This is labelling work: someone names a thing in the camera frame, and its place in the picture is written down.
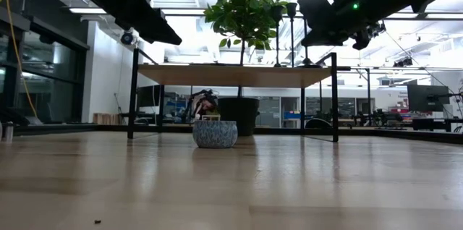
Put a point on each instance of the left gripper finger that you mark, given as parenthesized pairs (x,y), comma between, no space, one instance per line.
(162,31)

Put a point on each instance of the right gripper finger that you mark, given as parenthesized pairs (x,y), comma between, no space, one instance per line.
(322,24)

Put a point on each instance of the grey speckled ceramic bowl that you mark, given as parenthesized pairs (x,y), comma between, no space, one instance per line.
(215,134)

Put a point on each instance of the black ceiling-mounted device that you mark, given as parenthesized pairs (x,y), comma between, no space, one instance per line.
(403,62)
(378,29)

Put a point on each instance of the ceiling light strip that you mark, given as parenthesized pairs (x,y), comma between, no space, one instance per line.
(88,10)

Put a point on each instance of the potted green ficus plant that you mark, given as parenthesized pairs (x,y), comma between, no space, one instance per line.
(246,9)

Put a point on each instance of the person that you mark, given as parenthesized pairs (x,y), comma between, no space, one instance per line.
(202,105)

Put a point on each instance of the black office chair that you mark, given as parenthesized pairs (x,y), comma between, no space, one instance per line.
(318,123)

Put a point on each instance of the black computer monitor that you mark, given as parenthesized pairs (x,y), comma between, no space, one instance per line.
(428,98)

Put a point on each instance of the dark office desk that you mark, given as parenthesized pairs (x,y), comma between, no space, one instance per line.
(437,124)

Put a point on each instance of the small silver cylinder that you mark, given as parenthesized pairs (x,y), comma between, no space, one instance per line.
(8,132)

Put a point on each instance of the wall-mounted security camera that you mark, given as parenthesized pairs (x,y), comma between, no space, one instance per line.
(127,38)

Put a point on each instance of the wooden riser shelf dark frame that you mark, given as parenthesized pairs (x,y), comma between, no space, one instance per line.
(235,76)

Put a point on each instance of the black metal rig frame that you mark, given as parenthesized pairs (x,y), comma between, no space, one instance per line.
(398,135)

